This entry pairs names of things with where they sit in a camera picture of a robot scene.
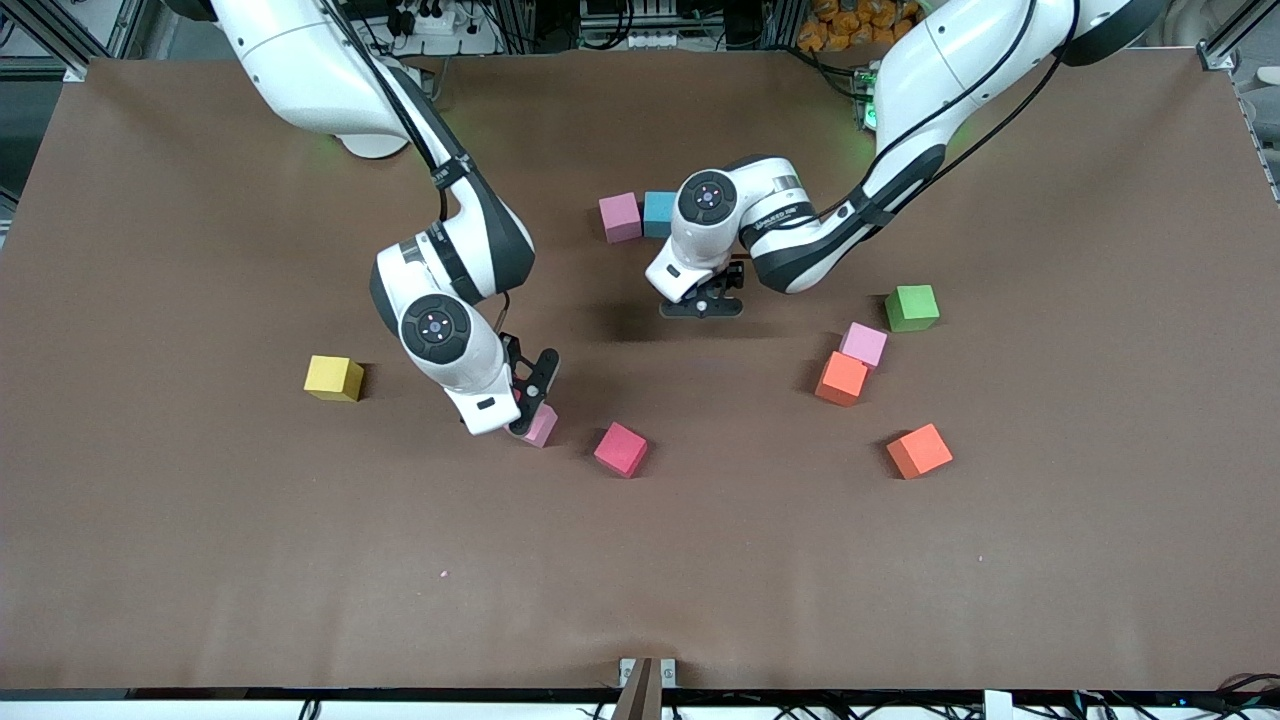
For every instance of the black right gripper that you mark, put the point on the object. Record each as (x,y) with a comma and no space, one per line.
(513,352)

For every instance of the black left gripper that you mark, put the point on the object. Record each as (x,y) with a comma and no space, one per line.
(737,271)

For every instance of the pink foam cube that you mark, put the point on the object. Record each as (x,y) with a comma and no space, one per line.
(543,428)
(864,343)
(620,217)

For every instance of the orange foam cube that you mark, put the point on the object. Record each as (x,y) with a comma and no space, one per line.
(841,377)
(919,450)

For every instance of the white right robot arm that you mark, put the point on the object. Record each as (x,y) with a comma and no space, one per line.
(300,70)

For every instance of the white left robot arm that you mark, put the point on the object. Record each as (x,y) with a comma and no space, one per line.
(940,70)

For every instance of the blue foam cube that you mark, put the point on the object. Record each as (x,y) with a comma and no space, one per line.
(658,213)

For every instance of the green foam cube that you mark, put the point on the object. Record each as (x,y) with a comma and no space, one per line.
(911,306)

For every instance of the yellow foam cube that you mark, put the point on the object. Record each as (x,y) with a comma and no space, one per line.
(333,376)

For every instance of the silver equipment box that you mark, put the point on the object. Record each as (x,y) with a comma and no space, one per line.
(640,30)

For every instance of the orange snack bag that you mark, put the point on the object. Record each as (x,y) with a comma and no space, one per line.
(840,25)

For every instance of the white power strip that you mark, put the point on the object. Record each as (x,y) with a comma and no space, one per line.
(450,40)

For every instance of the small metal bracket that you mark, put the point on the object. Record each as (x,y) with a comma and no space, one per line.
(668,672)

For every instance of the aluminium frame profile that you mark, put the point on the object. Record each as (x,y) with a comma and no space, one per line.
(1218,55)
(60,45)

